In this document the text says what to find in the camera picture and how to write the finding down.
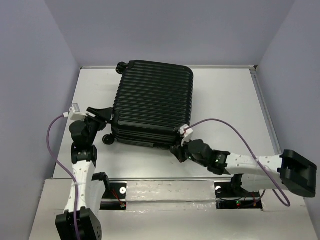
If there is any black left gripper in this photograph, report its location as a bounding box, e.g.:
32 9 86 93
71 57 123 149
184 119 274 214
81 107 114 145

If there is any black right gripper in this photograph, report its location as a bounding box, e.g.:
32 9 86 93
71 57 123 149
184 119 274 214
169 135 208 167

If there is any black hard-shell suitcase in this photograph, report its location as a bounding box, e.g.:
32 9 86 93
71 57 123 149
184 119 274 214
102 60 194 150

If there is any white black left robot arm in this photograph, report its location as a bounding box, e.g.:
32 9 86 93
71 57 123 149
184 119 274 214
55 104 113 240

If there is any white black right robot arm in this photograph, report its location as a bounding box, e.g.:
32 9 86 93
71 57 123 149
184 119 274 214
170 139 317 198

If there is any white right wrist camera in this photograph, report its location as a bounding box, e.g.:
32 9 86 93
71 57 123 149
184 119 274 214
178 124 194 146

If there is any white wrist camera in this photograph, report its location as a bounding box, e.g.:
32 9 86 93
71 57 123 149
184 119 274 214
178 124 194 146
62 103 87 121

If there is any aluminium mounting rail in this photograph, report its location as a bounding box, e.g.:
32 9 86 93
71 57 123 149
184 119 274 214
109 176 232 182

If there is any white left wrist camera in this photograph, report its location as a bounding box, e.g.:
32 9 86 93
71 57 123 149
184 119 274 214
62 103 87 121

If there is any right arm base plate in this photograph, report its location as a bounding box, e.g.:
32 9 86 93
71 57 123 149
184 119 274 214
214 174 263 210

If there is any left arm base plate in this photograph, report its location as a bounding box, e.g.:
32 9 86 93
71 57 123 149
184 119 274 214
92 172 127 211

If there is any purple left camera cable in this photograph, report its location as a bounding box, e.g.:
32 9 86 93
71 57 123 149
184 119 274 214
46 114 83 237

